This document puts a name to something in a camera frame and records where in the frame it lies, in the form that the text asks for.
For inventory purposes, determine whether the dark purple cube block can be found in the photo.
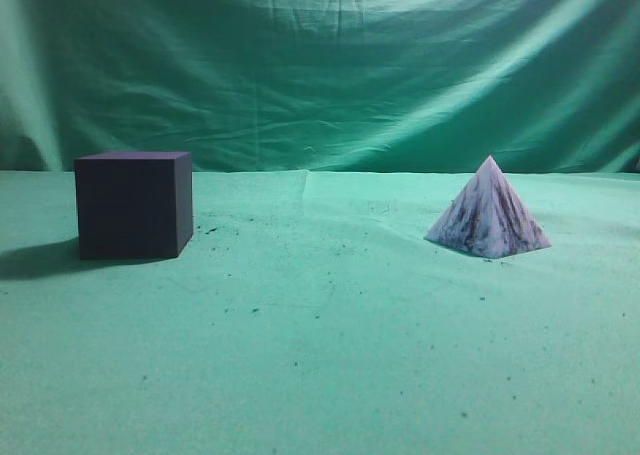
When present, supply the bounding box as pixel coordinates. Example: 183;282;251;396
74;151;194;260

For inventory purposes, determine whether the white purple marbled square pyramid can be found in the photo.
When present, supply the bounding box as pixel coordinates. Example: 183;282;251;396
424;156;551;259

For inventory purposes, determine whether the green backdrop cloth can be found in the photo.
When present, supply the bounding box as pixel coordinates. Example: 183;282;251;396
1;0;639;173

